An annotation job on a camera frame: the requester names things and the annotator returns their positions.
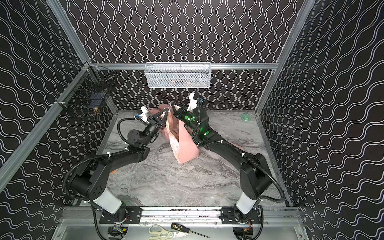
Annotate pink zip-up jacket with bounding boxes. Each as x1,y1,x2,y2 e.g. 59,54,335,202
149,104,244,165

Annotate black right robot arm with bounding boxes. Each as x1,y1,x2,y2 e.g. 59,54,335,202
171,103,286,215

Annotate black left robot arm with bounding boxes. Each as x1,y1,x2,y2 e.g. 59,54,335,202
63,108,170,221

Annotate green transparent lid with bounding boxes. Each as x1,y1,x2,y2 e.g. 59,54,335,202
241,113,252,122

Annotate small brass bell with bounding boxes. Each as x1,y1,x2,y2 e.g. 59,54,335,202
93,107,100,117

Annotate black yellow screwdriver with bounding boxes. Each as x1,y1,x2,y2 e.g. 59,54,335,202
171,223,210,239

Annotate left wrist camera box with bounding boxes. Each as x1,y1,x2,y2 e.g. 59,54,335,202
138,106,151,122

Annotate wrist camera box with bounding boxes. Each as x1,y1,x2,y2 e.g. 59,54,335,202
138,106,151,122
187,93,200,112

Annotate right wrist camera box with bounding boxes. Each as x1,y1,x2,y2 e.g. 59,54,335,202
187,93,200,112

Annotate white wire mesh basket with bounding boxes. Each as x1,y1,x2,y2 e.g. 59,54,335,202
145,62,212,89

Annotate black wire basket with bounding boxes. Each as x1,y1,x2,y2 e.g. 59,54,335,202
60,66,118,122

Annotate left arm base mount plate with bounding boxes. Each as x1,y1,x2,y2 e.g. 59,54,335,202
99,207,143,224

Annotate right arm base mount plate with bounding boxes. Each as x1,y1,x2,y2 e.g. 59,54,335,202
219,206,262,225

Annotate scissors with pale handles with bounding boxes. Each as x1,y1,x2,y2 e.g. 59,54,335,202
148,225,189,240

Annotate aluminium front rail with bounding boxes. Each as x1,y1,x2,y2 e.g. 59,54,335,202
61,207,302,227

